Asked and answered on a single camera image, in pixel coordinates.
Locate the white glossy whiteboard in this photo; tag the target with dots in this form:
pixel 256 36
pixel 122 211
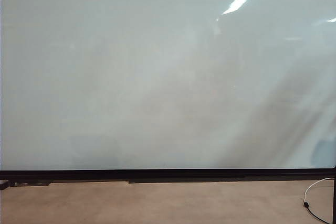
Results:
pixel 131 64

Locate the black whiteboard stand post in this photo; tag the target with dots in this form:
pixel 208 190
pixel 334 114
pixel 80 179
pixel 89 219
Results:
pixel 334 197

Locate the black whiteboard bottom rail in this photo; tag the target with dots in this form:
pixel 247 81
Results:
pixel 168 174

